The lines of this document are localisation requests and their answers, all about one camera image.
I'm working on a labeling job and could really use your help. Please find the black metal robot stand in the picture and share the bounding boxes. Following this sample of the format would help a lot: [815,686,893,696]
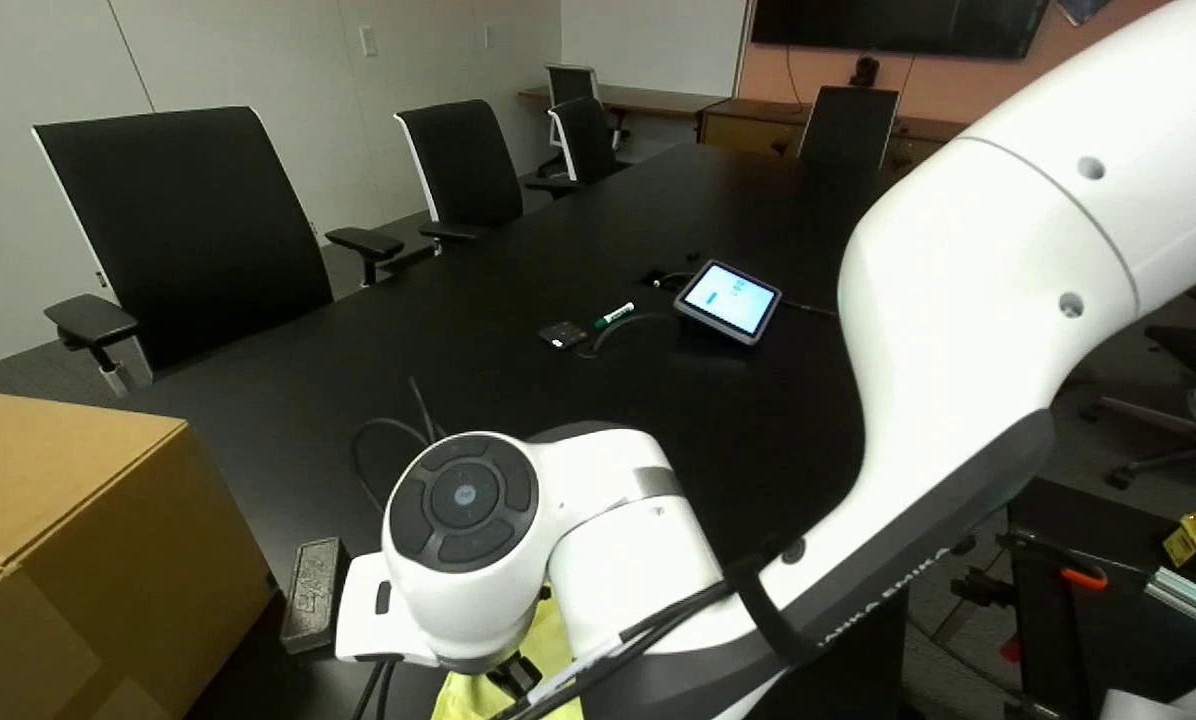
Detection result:
[1001,478,1196,720]

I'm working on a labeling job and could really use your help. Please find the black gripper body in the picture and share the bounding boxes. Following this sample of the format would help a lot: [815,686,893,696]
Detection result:
[472,643,548,703]

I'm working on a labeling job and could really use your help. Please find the yellow cloth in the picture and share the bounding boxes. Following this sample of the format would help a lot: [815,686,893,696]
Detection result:
[434,598,585,720]

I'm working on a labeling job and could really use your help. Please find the black rolling office chair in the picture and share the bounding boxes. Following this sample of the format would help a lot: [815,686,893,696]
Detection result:
[1074,265,1196,496]

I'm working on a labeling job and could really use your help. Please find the small grey rectangular block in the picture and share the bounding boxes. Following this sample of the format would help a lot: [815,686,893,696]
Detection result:
[279,532,349,656]

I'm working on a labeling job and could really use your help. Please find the black touchscreen device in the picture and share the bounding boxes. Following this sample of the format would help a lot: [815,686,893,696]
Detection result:
[674,256,789,353]

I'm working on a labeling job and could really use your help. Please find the brown cardboard box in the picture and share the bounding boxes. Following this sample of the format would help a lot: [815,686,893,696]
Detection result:
[0,385,279,720]

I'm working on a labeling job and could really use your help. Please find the wooden sideboard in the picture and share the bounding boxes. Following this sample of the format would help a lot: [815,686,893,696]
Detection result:
[530,79,989,171]

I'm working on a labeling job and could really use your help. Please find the orange clamp handle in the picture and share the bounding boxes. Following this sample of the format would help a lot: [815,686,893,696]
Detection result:
[1055,564,1112,598]

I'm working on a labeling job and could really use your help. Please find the small black device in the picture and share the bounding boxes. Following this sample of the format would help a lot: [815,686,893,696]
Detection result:
[536,317,593,357]

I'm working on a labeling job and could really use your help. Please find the wall mounted black screen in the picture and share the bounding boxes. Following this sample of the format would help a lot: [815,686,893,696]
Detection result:
[750,0,1052,61]

